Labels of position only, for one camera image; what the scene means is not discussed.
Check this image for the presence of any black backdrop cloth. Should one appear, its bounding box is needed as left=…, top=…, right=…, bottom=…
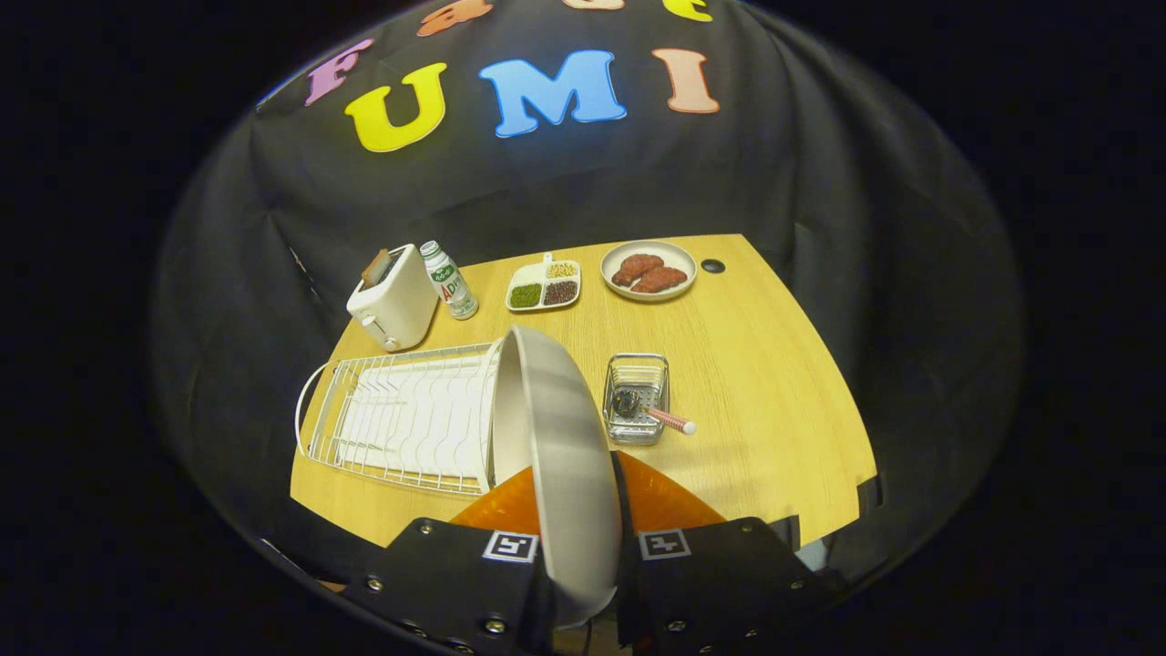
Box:
left=150, top=0, right=1026, bottom=584

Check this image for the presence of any white wire dish rack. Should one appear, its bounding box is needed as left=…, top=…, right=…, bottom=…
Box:
left=294, top=342, right=504, bottom=496

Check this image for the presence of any beige round plate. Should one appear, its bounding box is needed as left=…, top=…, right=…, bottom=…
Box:
left=487, top=325, right=623, bottom=630

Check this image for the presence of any white drip tray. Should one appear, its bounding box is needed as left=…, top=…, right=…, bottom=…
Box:
left=335, top=357, right=497, bottom=484

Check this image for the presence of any pink handled spoon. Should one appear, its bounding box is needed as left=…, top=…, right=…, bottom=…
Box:
left=612, top=387, right=698, bottom=436

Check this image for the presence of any red meat patty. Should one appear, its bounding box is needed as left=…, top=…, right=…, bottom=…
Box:
left=612, top=253, right=666, bottom=288
left=630, top=266, right=689, bottom=294

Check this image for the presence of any silver wire basket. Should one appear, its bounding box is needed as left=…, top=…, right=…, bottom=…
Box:
left=602, top=353, right=671, bottom=446

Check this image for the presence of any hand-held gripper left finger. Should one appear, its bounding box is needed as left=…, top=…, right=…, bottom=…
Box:
left=342, top=465, right=558, bottom=656

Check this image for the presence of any beige plate with meat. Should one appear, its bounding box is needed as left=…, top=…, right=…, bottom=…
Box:
left=600, top=240, right=699, bottom=302

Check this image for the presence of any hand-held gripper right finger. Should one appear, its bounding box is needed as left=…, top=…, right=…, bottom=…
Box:
left=609, top=449, right=853, bottom=656

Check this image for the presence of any white green label bottle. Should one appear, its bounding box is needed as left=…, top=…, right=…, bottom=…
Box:
left=419, top=240, right=480, bottom=321

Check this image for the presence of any white toaster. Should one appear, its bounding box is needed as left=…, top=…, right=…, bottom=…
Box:
left=346, top=242, right=440, bottom=353

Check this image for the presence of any white divided bean dish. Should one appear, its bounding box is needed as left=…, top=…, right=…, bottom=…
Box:
left=505, top=251, right=582, bottom=313

